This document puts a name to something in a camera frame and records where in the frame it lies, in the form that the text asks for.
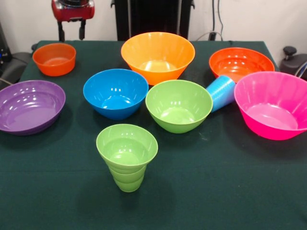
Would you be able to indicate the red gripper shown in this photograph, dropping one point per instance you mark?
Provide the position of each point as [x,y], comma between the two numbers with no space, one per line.
[72,13]

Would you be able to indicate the small orange bowl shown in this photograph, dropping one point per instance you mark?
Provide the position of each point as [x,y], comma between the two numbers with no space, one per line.
[55,68]

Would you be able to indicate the wide purple bowl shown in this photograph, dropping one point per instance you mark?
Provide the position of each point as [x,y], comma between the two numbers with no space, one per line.
[28,112]

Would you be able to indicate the small green bowl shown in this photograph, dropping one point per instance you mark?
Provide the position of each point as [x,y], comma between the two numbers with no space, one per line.
[127,151]

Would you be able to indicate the large green bowl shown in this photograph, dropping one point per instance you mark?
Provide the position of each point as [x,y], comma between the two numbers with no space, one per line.
[178,112]

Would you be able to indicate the blue cup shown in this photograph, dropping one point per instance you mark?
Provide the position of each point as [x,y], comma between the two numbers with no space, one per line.
[220,93]

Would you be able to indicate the stack of green cups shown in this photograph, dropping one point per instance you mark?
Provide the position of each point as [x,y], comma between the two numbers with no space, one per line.
[129,183]

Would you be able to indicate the black equipment box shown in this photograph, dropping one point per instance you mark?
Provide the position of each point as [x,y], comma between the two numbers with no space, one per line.
[4,45]

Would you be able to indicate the blue bowl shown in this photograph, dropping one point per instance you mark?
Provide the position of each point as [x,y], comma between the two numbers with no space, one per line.
[115,107]

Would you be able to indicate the large yellow-orange bowl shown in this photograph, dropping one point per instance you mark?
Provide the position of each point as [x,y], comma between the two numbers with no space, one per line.
[158,74]

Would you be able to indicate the wide red-orange bowl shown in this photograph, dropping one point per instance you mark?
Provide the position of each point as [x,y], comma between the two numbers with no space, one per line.
[239,64]

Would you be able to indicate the dark green tablecloth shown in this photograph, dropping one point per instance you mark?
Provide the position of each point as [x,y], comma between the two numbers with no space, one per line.
[72,203]

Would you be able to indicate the large pink bowl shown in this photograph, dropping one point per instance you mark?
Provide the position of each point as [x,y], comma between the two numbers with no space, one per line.
[271,112]

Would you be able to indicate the grey chair with black knob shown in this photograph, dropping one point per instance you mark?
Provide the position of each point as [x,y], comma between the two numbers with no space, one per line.
[293,63]

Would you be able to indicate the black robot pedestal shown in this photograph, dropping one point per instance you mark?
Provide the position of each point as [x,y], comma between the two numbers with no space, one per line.
[153,16]

